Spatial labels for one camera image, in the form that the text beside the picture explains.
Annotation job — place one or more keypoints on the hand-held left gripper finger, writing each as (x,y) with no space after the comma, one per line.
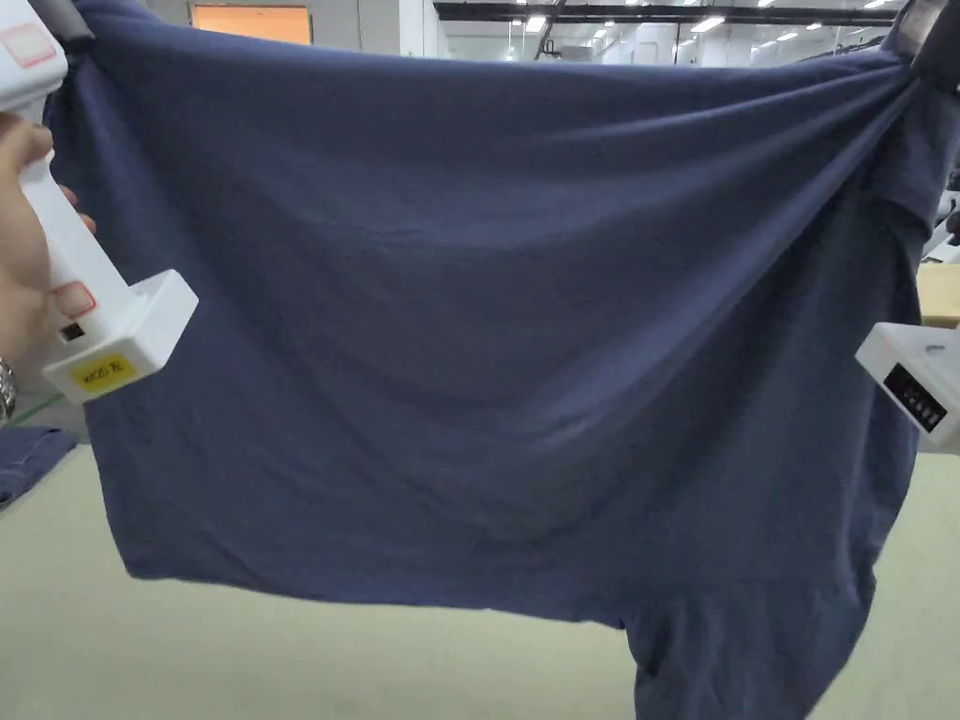
(75,19)

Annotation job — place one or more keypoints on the bed with pale green sheet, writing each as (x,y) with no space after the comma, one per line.
(225,652)

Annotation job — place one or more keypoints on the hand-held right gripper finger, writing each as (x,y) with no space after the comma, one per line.
(937,45)

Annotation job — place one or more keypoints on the dark blue shirt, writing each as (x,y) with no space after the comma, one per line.
(480,315)

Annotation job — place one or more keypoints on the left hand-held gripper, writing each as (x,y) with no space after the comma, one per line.
(112,330)

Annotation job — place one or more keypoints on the person's left hand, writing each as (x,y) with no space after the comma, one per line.
(19,255)

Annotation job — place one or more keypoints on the dark blue garment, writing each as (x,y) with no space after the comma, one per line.
(30,465)

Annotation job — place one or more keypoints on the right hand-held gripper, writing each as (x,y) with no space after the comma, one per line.
(919,375)

